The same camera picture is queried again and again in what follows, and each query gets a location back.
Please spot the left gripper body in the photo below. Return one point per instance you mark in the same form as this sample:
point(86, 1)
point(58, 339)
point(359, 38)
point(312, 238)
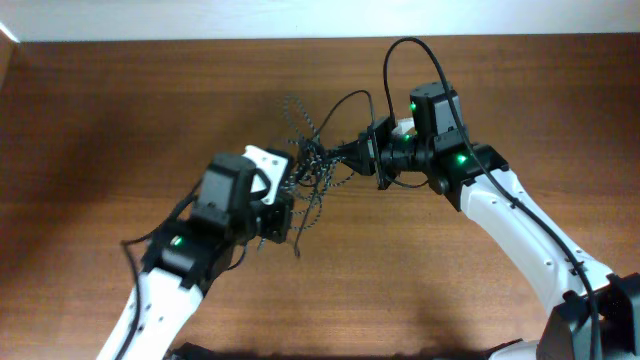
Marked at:
point(276, 220)

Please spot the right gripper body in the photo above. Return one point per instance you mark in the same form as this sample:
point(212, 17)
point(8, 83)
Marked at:
point(391, 152)

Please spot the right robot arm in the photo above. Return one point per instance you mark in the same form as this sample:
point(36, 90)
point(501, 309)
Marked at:
point(593, 313)

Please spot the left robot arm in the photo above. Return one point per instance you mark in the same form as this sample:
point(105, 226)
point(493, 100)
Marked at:
point(237, 199)

